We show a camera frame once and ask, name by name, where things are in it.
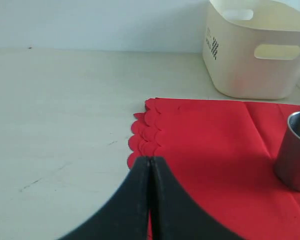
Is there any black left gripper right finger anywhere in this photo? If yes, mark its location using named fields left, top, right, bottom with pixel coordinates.
left=149, top=157, right=242, bottom=240

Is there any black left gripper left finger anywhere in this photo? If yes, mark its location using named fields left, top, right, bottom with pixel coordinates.
left=61, top=157, right=150, bottom=240

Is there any stainless steel cup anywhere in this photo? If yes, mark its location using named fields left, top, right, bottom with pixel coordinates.
left=274, top=111, right=300, bottom=192

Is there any red scalloped cloth mat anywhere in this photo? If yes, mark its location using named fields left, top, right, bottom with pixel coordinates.
left=127, top=98, right=300, bottom=240

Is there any cream plastic storage bin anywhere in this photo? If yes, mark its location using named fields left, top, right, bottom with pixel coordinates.
left=202, top=0, right=300, bottom=100

